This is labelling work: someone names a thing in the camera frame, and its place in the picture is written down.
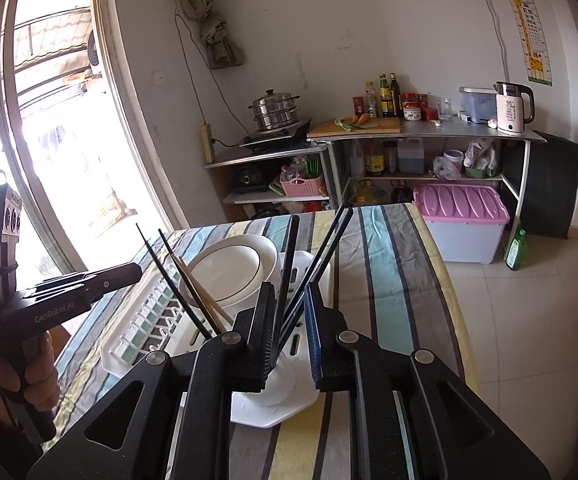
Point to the person's left hand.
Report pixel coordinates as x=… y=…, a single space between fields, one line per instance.
x=44 y=380

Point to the dark liquid jug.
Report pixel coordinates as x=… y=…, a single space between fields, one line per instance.
x=411 y=157

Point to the pink woven basket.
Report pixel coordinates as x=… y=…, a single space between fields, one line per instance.
x=301 y=186

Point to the blue-grey plastic container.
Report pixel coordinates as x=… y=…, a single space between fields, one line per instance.
x=476 y=107

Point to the dark-lidded jar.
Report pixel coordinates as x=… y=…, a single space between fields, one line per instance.
x=390 y=157

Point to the giraffe wall poster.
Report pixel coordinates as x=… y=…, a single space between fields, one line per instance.
x=531 y=35

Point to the red sauce jar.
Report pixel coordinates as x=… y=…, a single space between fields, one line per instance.
x=358 y=107

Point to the green glass bottle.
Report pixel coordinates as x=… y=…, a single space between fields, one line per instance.
x=515 y=252

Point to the black-rimmed white bowl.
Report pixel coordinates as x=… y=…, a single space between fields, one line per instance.
x=224 y=275

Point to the dark yellow-label bottle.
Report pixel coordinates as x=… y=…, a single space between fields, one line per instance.
x=385 y=100

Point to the steel steamer pot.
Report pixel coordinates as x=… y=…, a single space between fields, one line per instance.
x=274 y=110

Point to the black panel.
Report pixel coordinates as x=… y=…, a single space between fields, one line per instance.
x=549 y=185

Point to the striped tablecloth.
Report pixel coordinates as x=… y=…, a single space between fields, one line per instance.
x=399 y=310

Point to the white plastic dish rack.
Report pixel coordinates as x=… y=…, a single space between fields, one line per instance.
x=139 y=330

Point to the outdoor air conditioner unit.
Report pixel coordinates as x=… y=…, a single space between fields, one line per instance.
x=93 y=50

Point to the wooden chopstick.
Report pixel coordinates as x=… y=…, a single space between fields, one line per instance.
x=199 y=290
x=221 y=312

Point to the hanging green cloth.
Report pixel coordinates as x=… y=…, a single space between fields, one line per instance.
x=219 y=35

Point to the carrot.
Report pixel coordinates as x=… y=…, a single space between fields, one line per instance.
x=361 y=119

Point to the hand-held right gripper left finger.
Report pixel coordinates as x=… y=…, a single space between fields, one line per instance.
x=264 y=340

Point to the wooden cutting board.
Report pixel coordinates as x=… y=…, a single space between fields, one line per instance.
x=384 y=127

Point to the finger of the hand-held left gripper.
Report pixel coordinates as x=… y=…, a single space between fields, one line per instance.
x=109 y=277

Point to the long metal shelf table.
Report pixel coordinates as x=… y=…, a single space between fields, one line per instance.
x=444 y=130

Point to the green onion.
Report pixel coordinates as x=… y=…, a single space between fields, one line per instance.
x=344 y=124

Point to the soy sauce bottle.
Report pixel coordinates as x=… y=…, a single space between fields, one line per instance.
x=374 y=162

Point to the pink-lidded storage box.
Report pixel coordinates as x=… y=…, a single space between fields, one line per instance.
x=461 y=220

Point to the clear plastic bag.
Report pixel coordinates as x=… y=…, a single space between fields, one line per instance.
x=444 y=170

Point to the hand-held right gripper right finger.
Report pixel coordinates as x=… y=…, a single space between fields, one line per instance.
x=314 y=340

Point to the beige power strip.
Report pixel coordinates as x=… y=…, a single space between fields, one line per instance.
x=206 y=142

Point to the black chopstick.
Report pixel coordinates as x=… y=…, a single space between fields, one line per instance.
x=336 y=237
x=184 y=272
x=286 y=280
x=174 y=282
x=319 y=255

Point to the black blender base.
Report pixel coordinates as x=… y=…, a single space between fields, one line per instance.
x=246 y=177

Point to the black cooktop stove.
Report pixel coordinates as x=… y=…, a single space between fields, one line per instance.
x=274 y=137

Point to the low metal shelf table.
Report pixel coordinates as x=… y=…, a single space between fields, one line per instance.
x=269 y=157

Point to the large white bowl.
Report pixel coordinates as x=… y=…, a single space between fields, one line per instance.
x=269 y=265

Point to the white round tub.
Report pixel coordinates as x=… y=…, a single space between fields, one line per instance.
x=454 y=157

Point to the white plastic bottle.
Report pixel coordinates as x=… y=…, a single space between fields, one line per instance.
x=358 y=160

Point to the green and white bag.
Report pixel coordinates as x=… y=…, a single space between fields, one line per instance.
x=481 y=160

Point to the glass balcony door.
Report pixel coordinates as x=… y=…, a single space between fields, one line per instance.
x=69 y=135

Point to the clear yellow-capped bottle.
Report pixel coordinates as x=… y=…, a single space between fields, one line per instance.
x=371 y=102

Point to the clear drinking glass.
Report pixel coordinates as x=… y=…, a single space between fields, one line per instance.
x=445 y=110

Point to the white electric kettle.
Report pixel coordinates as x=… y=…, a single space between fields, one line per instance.
x=511 y=110

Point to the dark sauce bottle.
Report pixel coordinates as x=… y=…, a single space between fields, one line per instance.
x=396 y=100

